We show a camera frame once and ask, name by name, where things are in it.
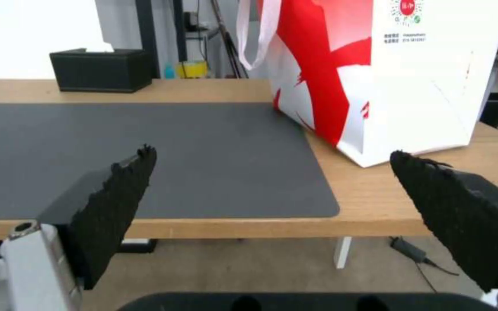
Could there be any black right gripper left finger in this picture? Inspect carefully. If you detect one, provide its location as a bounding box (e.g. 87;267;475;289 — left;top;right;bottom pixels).
0;143;158;311

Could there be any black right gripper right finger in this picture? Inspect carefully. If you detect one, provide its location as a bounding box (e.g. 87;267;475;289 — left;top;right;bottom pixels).
389;150;498;311

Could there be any red and white takeout bag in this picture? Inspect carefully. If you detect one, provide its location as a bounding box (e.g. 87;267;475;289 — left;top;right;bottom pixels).
236;0;498;168

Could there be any black power adapter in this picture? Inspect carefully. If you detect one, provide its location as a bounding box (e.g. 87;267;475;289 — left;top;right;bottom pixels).
389;237;428;261

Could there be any dark grey desk mat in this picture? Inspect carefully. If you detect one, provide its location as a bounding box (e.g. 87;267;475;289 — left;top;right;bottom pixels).
0;102;341;221

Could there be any white table leg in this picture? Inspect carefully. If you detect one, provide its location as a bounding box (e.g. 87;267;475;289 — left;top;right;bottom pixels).
334;237;353;270

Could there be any black tissue box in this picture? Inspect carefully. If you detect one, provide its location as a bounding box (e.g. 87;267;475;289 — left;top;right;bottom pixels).
49;48;153;93

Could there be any yellow container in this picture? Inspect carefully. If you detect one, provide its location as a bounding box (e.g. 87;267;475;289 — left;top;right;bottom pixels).
176;60;210;79

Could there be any black power cable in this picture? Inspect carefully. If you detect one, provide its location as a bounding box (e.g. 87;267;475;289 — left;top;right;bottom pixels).
414;257;477;295

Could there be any black vertical post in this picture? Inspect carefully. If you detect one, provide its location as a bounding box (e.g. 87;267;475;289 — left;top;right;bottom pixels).
135;0;162;78

